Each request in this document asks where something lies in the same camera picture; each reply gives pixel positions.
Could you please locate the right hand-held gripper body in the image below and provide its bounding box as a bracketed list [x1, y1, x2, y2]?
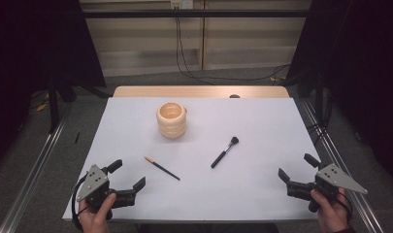
[286, 162, 369, 214]

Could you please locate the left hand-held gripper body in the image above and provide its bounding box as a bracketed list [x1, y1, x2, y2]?
[76, 164, 138, 212]

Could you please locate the thin brown pencil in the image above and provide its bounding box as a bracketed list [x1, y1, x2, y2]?
[144, 156, 181, 182]

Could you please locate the beige ribbed cup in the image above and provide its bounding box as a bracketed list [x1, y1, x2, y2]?
[156, 102, 188, 141]

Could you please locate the black fluffy makeup brush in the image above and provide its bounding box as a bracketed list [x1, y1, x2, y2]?
[211, 136, 240, 169]

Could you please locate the person's left hand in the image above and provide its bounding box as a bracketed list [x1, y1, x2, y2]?
[77, 192, 117, 233]

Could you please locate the person's right hand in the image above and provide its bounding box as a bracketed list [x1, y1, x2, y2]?
[310, 189, 352, 233]

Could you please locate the white table mat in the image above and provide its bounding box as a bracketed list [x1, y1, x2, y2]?
[61, 96, 347, 223]

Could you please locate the black metal stand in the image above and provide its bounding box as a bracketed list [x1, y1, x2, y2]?
[48, 74, 61, 134]

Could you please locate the yellow floor scrap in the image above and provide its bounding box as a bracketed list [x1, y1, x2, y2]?
[35, 100, 50, 113]

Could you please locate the black curtain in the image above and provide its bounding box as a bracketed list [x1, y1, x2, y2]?
[0, 0, 107, 173]
[285, 0, 393, 185]

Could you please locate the black horizontal bar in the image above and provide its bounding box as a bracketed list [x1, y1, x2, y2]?
[82, 9, 311, 18]

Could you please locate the left hand-held gripper cable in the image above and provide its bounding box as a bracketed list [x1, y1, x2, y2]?
[71, 174, 88, 231]

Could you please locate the hand-held gripper cable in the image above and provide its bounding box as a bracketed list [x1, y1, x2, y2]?
[338, 188, 353, 221]
[71, 174, 88, 231]

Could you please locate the right hand-held gripper cable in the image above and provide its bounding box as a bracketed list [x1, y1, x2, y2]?
[338, 188, 353, 221]

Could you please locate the aluminium floor rail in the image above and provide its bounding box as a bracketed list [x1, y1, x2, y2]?
[0, 106, 74, 233]
[301, 99, 385, 233]

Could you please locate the black wall cable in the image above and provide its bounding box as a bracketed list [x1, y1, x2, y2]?
[178, 16, 292, 83]
[175, 16, 215, 86]

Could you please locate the white wall socket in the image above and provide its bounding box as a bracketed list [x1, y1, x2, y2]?
[170, 0, 194, 10]

